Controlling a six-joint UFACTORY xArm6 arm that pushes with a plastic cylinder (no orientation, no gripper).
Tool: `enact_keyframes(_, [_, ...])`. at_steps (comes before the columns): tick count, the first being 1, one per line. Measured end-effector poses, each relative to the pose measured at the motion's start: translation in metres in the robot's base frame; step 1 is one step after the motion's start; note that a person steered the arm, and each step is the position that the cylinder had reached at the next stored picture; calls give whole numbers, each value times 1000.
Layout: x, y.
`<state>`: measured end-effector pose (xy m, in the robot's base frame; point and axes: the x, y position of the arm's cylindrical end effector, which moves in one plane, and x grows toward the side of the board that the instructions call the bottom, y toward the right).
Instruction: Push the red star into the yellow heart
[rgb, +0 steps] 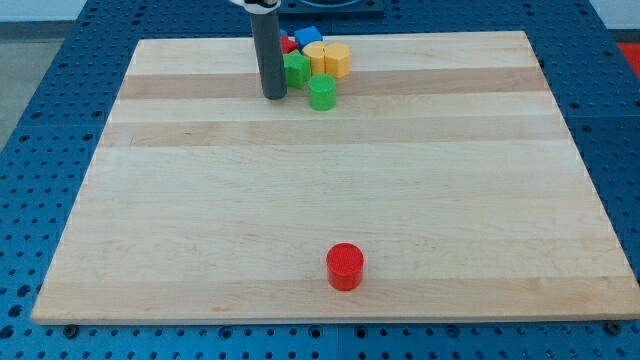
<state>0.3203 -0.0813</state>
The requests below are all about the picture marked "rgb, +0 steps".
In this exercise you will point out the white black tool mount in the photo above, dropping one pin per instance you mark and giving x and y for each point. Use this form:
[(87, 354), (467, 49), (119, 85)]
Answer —
[(258, 6)]

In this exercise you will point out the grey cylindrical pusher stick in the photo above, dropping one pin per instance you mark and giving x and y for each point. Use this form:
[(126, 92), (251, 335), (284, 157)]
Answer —
[(267, 42)]

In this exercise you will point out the red star block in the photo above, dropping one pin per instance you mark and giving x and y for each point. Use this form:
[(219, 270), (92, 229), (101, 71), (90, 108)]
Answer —
[(287, 44)]

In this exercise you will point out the green star block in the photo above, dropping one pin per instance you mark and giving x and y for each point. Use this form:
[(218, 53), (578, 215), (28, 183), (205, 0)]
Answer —
[(297, 69)]

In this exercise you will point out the yellow heart block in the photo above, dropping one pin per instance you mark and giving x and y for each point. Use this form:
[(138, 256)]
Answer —
[(315, 51)]

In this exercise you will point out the blue cube block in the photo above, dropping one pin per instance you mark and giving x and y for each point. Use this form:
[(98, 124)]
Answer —
[(307, 35)]

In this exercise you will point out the yellow hexagon block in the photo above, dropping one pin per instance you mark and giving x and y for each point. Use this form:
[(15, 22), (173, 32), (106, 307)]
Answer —
[(337, 60)]

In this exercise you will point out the green cylinder block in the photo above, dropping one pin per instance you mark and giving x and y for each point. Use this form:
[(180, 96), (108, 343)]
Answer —
[(322, 92)]

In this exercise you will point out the wooden board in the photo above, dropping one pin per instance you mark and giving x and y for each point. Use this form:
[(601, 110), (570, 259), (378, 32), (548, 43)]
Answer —
[(446, 160)]

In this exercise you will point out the red cylinder block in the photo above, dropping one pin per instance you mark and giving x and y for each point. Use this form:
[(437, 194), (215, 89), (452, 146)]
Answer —
[(345, 264)]

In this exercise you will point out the blue perforated table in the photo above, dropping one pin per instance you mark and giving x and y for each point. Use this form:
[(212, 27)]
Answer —
[(44, 161)]

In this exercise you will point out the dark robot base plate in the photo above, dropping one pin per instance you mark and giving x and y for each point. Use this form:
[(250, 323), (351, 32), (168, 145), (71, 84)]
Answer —
[(332, 6)]

